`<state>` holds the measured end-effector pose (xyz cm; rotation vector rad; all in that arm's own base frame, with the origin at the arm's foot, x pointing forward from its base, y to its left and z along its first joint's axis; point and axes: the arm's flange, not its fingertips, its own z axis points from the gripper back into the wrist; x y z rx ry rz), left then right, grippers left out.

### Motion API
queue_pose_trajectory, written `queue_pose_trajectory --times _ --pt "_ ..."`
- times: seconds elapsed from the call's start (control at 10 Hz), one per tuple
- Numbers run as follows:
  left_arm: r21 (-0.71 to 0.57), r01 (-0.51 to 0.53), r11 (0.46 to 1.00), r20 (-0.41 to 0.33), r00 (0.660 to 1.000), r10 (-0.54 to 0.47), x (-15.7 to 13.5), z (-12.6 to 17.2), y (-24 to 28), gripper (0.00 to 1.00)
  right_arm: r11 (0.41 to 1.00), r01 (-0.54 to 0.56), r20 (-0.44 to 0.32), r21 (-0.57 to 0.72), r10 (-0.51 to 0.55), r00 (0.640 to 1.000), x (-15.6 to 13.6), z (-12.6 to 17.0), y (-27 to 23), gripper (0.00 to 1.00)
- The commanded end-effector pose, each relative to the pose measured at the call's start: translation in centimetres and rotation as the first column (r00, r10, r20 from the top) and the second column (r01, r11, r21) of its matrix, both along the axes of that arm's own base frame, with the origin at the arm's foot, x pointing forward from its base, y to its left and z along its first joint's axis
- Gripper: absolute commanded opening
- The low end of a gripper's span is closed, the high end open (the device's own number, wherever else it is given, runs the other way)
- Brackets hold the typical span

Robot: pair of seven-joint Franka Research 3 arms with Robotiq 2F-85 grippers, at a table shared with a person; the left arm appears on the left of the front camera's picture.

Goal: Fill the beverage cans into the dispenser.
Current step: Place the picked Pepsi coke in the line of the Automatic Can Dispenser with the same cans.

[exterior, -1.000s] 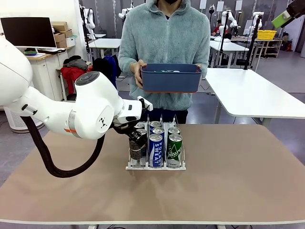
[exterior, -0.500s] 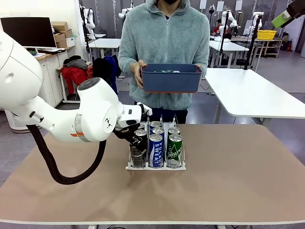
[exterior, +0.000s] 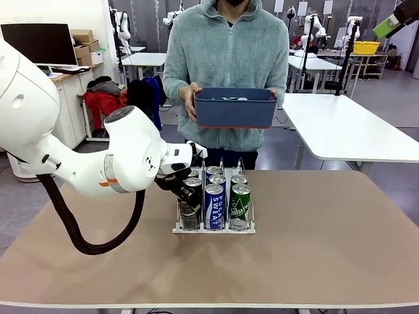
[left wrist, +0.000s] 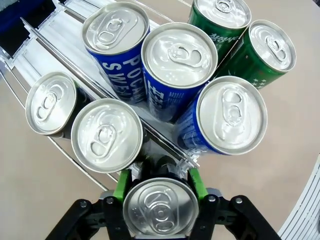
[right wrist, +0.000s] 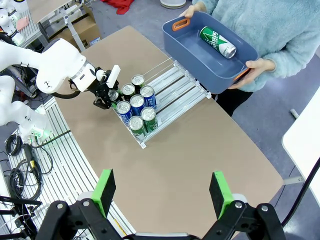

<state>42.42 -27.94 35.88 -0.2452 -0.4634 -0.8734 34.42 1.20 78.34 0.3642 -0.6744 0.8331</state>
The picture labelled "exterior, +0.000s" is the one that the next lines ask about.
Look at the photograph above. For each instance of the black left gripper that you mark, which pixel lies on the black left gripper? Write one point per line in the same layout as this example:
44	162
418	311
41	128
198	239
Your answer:
175	183

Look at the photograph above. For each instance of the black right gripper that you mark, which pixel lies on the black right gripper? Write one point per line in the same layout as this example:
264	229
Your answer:
409	11

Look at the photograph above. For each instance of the blue plastic bin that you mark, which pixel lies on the blue plastic bin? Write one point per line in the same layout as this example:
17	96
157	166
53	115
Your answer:
234	112

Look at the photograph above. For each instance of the white lab robot arm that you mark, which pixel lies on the white lab robot arm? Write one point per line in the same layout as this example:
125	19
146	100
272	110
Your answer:
353	29
316	29
122	29
171	18

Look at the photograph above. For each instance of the person's left forearm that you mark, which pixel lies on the person's left forearm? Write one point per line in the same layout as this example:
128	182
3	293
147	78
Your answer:
281	85

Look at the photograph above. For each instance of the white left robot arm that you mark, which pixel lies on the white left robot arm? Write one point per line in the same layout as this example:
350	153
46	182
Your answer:
29	114

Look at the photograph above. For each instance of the person's right forearm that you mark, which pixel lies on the person's right forearm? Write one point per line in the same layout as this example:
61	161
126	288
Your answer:
175	86

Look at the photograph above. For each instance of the white can dispenser rack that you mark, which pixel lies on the white can dispenser rack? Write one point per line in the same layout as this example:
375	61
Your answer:
214	231

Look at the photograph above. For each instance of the person's right hand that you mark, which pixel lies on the person's right hand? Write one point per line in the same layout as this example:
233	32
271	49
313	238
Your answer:
190	101

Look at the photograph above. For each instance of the person's left hand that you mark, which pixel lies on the person's left hand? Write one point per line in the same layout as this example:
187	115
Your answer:
274	93

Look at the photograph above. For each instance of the yellow plastic crate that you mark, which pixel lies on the yellow plastic crate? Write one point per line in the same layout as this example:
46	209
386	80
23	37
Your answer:
366	47

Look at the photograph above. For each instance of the wooden shelf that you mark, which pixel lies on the wooden shelf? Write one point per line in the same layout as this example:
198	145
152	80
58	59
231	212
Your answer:
376	62

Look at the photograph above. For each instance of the red fire extinguisher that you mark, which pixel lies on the red fire extinguisher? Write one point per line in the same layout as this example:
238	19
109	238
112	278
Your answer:
396	62

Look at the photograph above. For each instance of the black stand pole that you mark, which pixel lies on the black stand pole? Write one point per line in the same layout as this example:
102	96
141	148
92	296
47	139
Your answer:
347	59
305	62

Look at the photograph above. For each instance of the silver can at top right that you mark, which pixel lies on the silver can at top right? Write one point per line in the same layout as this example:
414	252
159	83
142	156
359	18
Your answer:
239	179

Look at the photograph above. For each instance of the green Chilsung cider can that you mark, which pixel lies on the green Chilsung cider can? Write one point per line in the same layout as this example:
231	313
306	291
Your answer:
240	209

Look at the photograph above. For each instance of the white paper sign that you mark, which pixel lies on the white paper sign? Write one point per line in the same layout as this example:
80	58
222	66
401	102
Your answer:
303	8
279	6
328	6

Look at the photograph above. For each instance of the white lab table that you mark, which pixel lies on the white lab table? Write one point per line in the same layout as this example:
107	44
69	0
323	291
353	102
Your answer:
314	63
144	59

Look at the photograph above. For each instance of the blue jacket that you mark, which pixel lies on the blue jacket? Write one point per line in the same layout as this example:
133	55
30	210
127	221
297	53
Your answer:
158	119

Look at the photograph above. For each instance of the large white table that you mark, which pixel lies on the large white table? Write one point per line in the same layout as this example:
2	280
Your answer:
353	131

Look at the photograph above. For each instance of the black jacket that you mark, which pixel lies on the black jacket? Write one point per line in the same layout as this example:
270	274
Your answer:
139	93

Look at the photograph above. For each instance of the orange garment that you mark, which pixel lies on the orange garment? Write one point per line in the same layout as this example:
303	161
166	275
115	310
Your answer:
123	98

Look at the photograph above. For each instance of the red jacket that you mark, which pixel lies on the red jacket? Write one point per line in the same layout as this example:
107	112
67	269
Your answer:
98	104

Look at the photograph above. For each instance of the grey garment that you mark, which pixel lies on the grey garment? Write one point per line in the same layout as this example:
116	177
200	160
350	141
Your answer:
104	87

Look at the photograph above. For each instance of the white cabinet with wooden top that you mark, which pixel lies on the white cabinet with wooden top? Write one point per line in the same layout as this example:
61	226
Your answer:
70	108

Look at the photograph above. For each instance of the person in teal fleece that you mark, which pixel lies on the person in teal fleece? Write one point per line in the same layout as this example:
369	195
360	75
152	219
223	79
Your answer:
226	52

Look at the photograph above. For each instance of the black face mask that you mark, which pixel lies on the black face mask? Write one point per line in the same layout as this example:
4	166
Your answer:
235	2

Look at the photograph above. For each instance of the small white box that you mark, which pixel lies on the small white box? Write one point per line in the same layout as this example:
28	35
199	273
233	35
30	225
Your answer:
97	58

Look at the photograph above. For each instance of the white black keyboard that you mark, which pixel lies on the white black keyboard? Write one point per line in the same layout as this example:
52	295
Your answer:
77	69

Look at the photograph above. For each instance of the brown cardboard box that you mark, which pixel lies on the brown cardboard box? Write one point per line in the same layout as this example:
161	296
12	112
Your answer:
84	60
94	46
83	35
81	51

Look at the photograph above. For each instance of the black computer monitor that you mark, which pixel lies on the black computer monitor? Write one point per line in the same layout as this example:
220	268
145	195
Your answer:
42	42

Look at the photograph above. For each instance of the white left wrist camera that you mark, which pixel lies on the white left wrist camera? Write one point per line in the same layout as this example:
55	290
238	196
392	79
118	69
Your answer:
199	151

